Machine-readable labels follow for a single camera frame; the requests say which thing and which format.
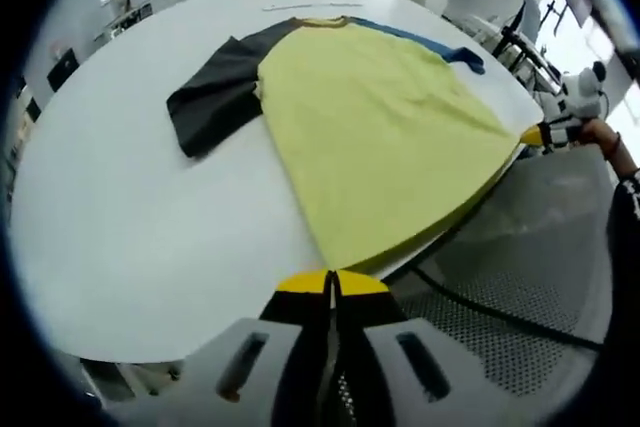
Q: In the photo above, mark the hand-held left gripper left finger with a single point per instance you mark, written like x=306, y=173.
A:
x=280, y=307

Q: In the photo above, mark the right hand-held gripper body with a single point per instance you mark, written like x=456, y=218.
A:
x=575, y=94

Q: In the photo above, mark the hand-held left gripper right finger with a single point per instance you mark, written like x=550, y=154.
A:
x=380, y=307

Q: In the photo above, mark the yellow garment with dark sleeves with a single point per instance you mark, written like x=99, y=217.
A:
x=370, y=137

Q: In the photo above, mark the white template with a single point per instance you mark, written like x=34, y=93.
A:
x=300, y=6

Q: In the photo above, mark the person's right hand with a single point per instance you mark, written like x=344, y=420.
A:
x=597, y=134

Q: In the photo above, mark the black monitor stand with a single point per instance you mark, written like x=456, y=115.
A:
x=520, y=42

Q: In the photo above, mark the grey mesh chair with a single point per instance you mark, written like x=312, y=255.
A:
x=525, y=247

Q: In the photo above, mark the person's black printed t-shirt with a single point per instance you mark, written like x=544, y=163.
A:
x=625, y=247

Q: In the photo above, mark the black box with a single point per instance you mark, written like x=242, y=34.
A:
x=62, y=69

